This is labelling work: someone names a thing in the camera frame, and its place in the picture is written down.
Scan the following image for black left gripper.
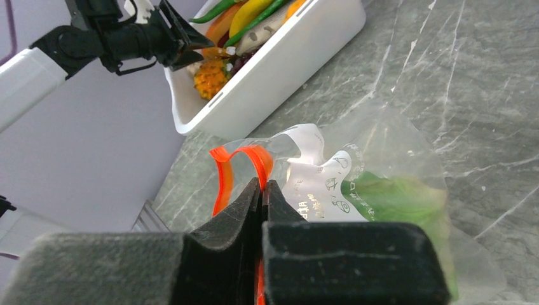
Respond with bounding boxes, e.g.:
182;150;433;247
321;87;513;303
142;1;214;71

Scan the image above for green chili pepper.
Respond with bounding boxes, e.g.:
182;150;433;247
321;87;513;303
189;0;240;24

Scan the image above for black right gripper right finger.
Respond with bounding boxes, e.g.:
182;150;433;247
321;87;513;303
261;180;451;304

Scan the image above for orange spiky dragon fruit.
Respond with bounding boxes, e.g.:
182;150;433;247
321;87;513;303
193;58;231;101

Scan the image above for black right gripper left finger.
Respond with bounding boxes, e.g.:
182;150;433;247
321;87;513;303
1;179;261;304

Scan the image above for yellow banana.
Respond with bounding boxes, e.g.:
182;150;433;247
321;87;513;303
229;0;273;38

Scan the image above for white plastic food bin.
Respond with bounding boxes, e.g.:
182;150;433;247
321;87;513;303
165;0;366;140

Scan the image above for orange carrot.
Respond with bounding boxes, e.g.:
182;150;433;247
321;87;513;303
201;1;245;59

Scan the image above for clear zip bag orange zipper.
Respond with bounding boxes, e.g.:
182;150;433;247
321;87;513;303
210;102;507;304

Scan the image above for green napa cabbage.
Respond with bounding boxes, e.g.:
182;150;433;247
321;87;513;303
341;172;459;301

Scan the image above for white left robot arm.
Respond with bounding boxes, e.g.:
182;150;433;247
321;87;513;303
1;0;213;130

